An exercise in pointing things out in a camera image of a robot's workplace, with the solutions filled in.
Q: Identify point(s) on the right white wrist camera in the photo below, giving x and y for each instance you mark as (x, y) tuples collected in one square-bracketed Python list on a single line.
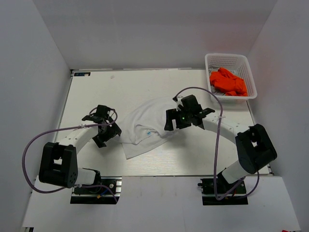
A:
[(179, 104)]

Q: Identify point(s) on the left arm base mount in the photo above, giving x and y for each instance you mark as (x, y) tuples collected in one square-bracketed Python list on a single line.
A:
[(98, 195)]

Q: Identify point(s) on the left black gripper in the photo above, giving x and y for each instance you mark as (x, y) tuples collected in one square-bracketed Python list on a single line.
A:
[(109, 135)]

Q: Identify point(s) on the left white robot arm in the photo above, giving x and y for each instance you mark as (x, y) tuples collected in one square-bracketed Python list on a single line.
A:
[(59, 165)]

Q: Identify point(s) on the blue table label sticker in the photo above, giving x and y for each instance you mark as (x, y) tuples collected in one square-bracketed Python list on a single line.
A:
[(82, 73)]

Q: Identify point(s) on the orange t shirt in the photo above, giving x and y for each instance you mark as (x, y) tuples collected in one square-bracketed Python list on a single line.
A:
[(227, 83)]

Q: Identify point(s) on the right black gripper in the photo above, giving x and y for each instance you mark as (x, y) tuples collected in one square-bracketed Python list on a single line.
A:
[(174, 119)]

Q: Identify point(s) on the white t shirt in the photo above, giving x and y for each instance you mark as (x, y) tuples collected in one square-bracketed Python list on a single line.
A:
[(143, 128)]

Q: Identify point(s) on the white plastic basket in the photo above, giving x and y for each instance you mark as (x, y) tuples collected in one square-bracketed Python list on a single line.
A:
[(239, 66)]

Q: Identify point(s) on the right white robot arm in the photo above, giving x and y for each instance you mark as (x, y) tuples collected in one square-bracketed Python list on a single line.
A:
[(254, 147)]

